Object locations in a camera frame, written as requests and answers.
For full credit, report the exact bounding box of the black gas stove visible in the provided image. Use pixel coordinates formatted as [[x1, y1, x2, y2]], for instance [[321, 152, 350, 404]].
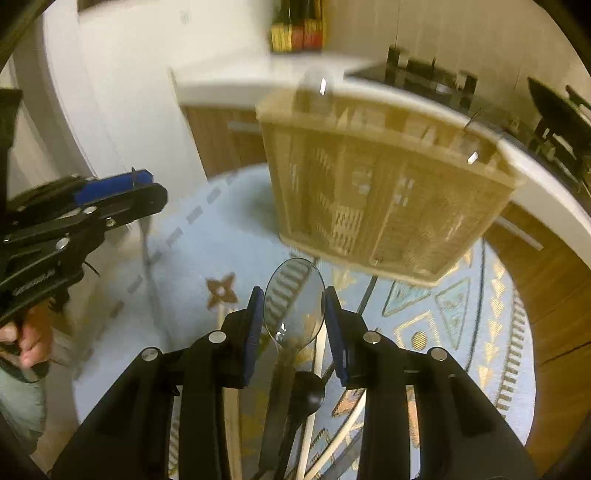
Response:
[[344, 45, 591, 185]]

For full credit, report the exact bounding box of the person's left forearm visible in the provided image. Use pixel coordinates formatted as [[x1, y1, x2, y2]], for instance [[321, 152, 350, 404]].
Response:
[[0, 360, 49, 455]]

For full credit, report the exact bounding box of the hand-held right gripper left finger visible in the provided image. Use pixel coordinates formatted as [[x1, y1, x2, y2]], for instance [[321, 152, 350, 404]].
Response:
[[51, 286, 266, 480]]

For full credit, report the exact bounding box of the black plastic spoon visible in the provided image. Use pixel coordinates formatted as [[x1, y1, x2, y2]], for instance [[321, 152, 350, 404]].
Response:
[[272, 370, 327, 480]]

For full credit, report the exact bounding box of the black wok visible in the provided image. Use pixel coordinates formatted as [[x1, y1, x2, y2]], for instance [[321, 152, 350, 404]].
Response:
[[527, 76, 591, 139]]

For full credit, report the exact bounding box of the person's left hand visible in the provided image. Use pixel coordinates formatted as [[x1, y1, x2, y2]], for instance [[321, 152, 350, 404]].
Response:
[[0, 295, 71, 370]]

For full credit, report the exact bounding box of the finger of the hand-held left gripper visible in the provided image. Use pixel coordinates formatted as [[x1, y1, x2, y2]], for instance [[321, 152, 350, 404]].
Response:
[[7, 168, 154, 217], [2, 183, 168, 278]]

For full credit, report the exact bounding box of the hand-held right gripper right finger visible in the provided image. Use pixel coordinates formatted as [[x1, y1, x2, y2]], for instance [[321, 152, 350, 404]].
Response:
[[323, 286, 539, 480]]

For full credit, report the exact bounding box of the blue patterned tablecloth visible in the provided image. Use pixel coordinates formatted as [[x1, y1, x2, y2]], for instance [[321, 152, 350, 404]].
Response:
[[74, 164, 539, 480]]

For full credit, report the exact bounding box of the beige plastic utensil basket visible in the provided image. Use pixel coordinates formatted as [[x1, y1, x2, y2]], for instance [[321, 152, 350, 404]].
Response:
[[255, 88, 527, 289]]

